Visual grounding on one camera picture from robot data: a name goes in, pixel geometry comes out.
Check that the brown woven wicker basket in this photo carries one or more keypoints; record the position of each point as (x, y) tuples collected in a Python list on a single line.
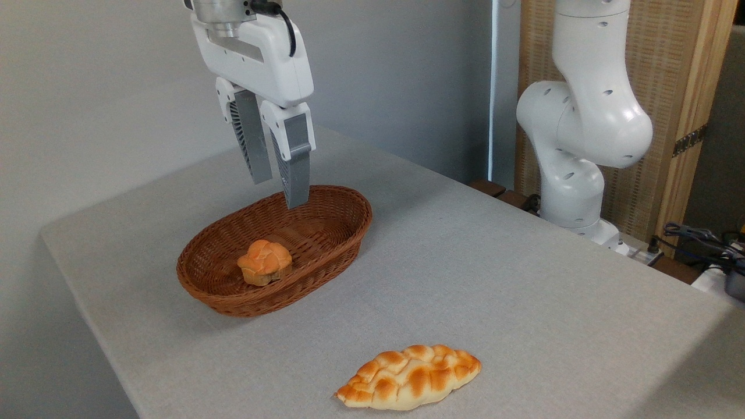
[(326, 244)]

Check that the metal screen hinge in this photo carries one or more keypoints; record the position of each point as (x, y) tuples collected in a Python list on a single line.
[(689, 141)]

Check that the long braided bread loaf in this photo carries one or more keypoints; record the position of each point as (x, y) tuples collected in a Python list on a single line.
[(410, 378)]

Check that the dark brown wooden block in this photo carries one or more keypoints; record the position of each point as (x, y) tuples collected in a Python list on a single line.
[(515, 199), (488, 187)]

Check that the black plug at robot base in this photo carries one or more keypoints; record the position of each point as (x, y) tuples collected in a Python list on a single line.
[(655, 251)]

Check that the wooden woven folding screen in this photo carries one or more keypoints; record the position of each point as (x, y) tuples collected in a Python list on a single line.
[(669, 58)]

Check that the small round bread bun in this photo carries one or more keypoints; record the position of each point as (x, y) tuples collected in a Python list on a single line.
[(265, 262)]

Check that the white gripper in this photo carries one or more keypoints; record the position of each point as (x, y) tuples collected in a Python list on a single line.
[(256, 55)]

